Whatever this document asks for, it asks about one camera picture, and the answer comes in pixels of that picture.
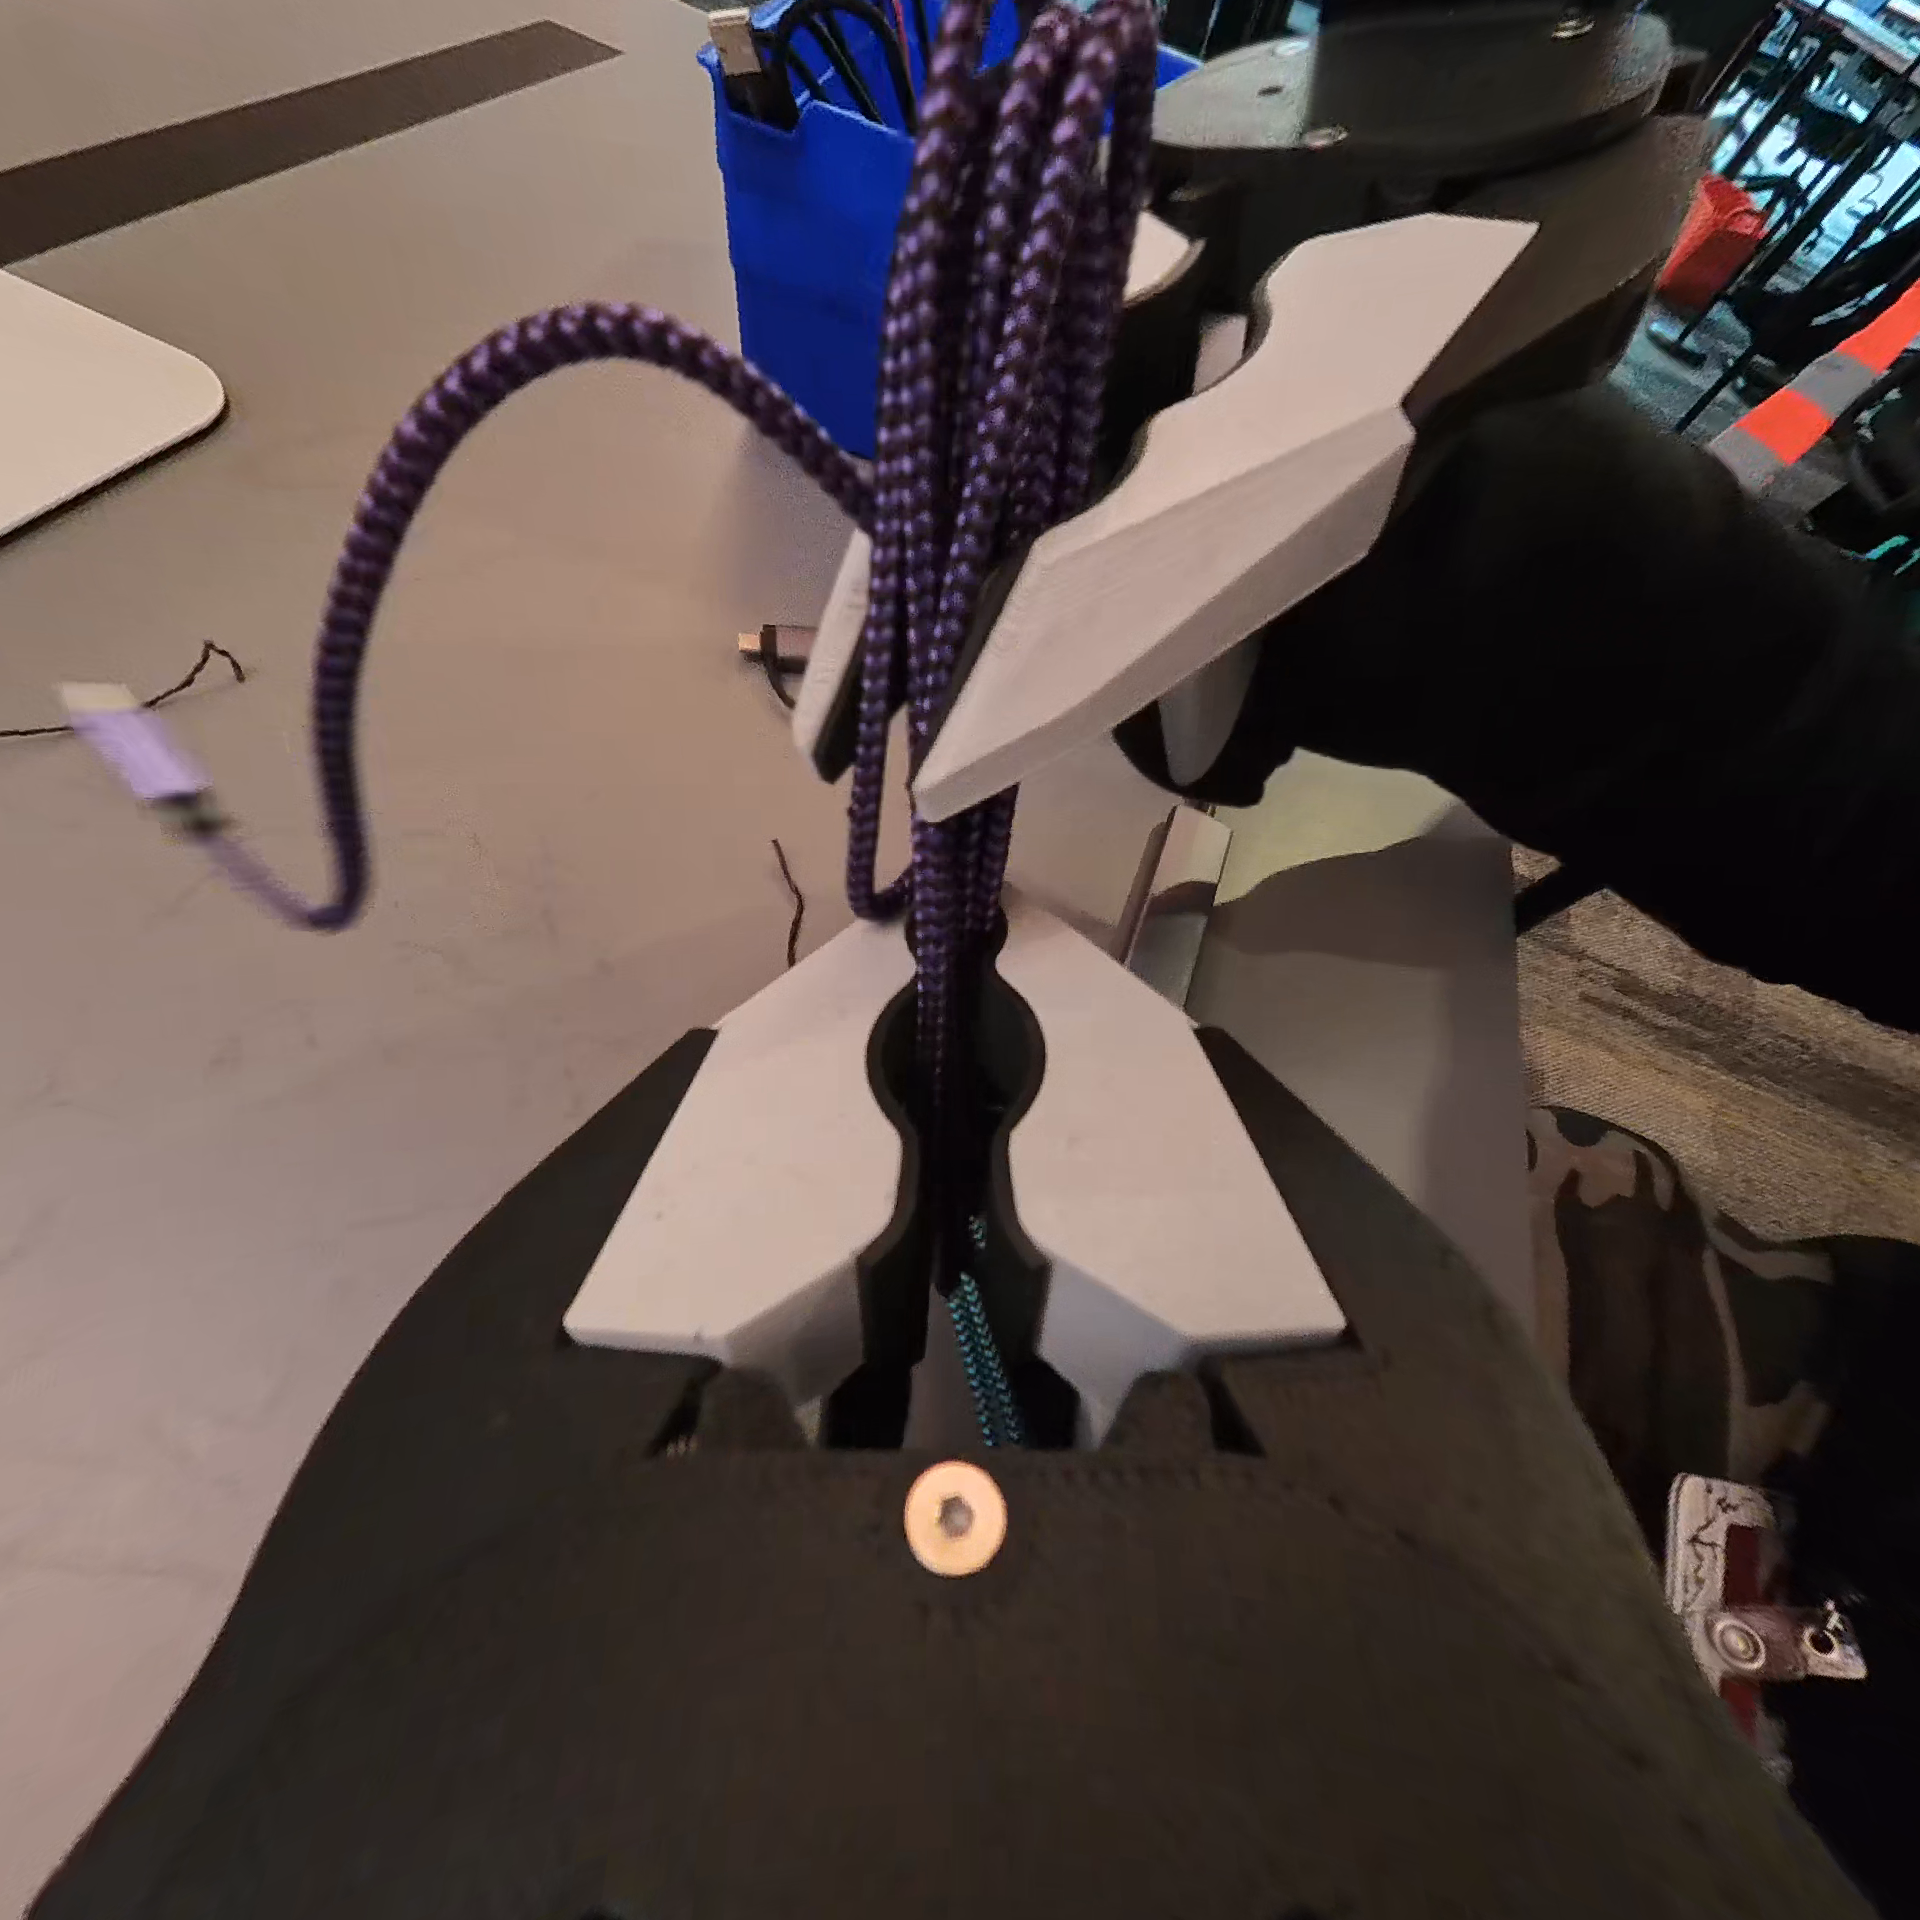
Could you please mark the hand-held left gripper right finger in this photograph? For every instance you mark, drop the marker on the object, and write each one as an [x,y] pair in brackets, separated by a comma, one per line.
[1155,1200]

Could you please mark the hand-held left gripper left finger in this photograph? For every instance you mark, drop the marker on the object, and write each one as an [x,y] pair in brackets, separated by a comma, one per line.
[751,1185]

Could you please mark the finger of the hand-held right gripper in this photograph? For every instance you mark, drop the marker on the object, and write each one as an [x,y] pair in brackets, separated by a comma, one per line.
[1201,569]
[833,662]

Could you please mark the grey usb adapter hub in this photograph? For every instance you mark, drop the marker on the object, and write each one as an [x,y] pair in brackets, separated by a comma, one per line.
[780,648]

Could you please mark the person's right forearm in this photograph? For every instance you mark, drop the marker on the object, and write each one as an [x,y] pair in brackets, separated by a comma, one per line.
[1829,779]

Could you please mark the person's right hand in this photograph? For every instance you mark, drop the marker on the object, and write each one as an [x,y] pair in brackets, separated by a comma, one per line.
[1501,645]

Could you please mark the blue plastic bin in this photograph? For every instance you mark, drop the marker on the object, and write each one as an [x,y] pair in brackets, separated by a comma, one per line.
[811,271]

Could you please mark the orange striped traffic cone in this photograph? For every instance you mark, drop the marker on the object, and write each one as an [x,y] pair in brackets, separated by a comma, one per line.
[1787,422]

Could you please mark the person's camouflage pants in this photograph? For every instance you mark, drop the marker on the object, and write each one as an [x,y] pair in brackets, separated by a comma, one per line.
[1622,1277]

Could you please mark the white flat board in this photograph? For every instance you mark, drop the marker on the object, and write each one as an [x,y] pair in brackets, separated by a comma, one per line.
[89,405]

